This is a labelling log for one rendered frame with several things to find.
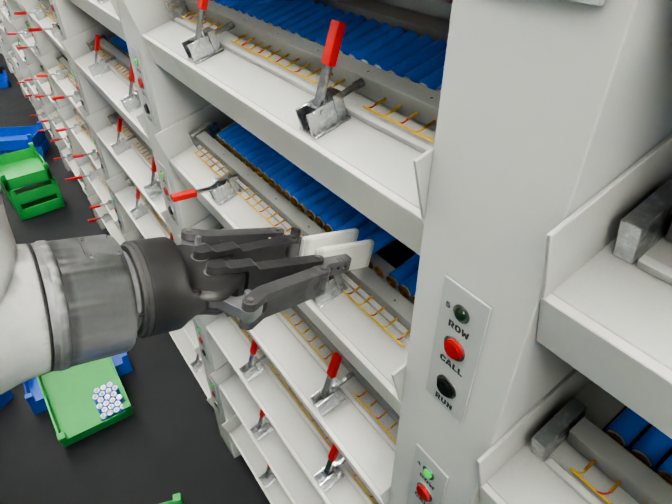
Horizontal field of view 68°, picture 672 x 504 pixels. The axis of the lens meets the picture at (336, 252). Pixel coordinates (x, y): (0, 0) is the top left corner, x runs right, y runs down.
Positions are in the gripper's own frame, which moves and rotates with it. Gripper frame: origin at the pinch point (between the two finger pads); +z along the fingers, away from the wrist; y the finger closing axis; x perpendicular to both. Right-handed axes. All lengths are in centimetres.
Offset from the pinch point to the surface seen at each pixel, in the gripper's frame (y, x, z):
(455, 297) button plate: -16.8, -6.4, -4.0
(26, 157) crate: 249, 84, 8
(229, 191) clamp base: 28.8, 6.3, 3.4
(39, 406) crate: 97, 106, -15
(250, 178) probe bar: 26.6, 3.5, 5.3
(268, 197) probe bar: 20.6, 3.7, 4.8
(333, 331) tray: -1.7, 8.9, 0.6
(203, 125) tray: 46.4, 2.1, 6.9
